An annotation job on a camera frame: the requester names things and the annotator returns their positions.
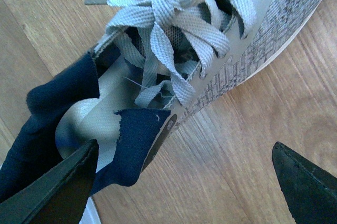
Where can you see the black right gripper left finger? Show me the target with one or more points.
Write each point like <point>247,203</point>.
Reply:
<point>60,195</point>

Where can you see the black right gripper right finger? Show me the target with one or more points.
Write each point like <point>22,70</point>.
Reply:
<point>309,191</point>

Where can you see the grey knit sneaker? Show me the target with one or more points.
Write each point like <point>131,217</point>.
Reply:
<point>158,62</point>

